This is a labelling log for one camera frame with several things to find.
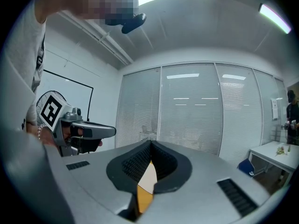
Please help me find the person's left forearm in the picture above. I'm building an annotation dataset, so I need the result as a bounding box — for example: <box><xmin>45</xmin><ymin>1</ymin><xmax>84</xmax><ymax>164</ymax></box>
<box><xmin>25</xmin><ymin>121</ymin><xmax>57</xmax><ymax>147</ymax></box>

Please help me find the person's grey shirt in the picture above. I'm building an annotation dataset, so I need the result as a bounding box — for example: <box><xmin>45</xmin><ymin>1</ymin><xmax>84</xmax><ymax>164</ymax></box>
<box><xmin>0</xmin><ymin>0</ymin><xmax>75</xmax><ymax>224</ymax></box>

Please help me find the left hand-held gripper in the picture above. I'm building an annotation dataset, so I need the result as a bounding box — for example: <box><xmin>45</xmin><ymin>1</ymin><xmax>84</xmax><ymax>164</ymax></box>
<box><xmin>40</xmin><ymin>91</ymin><xmax>117</xmax><ymax>158</ymax></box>

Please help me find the silver beaded bracelet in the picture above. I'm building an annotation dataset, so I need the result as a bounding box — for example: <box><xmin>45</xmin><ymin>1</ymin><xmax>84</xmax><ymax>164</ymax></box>
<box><xmin>37</xmin><ymin>124</ymin><xmax>47</xmax><ymax>140</ymax></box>

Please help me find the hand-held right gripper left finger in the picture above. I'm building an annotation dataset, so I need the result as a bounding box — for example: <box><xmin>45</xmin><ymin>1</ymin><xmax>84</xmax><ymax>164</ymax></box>
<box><xmin>44</xmin><ymin>140</ymin><xmax>157</xmax><ymax>222</ymax></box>

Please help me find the grey chest strap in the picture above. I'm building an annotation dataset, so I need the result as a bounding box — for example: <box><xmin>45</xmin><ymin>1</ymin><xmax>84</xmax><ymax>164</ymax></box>
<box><xmin>32</xmin><ymin>34</ymin><xmax>46</xmax><ymax>92</ymax></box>

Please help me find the small flower bunch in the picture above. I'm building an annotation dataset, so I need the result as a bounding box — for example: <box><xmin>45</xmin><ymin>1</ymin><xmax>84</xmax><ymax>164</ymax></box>
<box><xmin>275</xmin><ymin>145</ymin><xmax>287</xmax><ymax>157</ymax></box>

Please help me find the white ceiling cable duct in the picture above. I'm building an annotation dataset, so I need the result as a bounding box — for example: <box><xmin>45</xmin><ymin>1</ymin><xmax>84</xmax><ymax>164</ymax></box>
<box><xmin>57</xmin><ymin>10</ymin><xmax>134</xmax><ymax>67</ymax></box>

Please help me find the blue chair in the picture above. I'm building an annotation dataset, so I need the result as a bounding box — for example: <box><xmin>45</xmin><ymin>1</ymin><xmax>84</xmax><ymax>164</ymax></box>
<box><xmin>236</xmin><ymin>158</ymin><xmax>256</xmax><ymax>178</ymax></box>

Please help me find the white sheet of paper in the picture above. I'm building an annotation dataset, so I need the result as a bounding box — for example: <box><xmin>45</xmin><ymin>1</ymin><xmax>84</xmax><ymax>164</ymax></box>
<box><xmin>137</xmin><ymin>160</ymin><xmax>157</xmax><ymax>194</ymax></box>

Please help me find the black head camera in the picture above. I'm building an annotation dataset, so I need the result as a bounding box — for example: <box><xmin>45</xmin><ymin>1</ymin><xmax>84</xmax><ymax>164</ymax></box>
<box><xmin>121</xmin><ymin>13</ymin><xmax>147</xmax><ymax>35</ymax></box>

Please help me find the white notice sheet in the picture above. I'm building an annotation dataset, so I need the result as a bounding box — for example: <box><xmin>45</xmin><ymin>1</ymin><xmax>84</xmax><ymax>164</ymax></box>
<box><xmin>271</xmin><ymin>98</ymin><xmax>280</xmax><ymax>121</ymax></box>

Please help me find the black framed whiteboard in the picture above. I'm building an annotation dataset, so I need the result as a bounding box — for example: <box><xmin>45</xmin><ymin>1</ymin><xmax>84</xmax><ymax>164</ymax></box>
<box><xmin>43</xmin><ymin>69</ymin><xmax>94</xmax><ymax>126</ymax></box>

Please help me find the person's left hand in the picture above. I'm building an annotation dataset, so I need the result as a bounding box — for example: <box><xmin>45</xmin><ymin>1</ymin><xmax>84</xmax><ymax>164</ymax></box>
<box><xmin>61</xmin><ymin>124</ymin><xmax>104</xmax><ymax>154</ymax></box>

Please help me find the white side table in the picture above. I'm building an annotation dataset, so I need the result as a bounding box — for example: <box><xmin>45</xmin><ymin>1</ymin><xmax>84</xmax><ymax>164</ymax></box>
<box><xmin>248</xmin><ymin>140</ymin><xmax>299</xmax><ymax>184</ymax></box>

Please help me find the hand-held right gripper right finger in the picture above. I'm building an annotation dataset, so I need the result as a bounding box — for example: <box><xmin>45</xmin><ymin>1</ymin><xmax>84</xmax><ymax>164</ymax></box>
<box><xmin>137</xmin><ymin>140</ymin><xmax>281</xmax><ymax>224</ymax></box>

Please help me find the window with white blinds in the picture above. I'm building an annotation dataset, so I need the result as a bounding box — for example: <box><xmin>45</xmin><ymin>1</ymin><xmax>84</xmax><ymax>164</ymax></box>
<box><xmin>214</xmin><ymin>63</ymin><xmax>264</xmax><ymax>166</ymax></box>
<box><xmin>253</xmin><ymin>70</ymin><xmax>283</xmax><ymax>147</ymax></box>
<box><xmin>115</xmin><ymin>66</ymin><xmax>162</xmax><ymax>149</ymax></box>
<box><xmin>274</xmin><ymin>77</ymin><xmax>289</xmax><ymax>126</ymax></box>
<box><xmin>159</xmin><ymin>63</ymin><xmax>224</xmax><ymax>156</ymax></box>

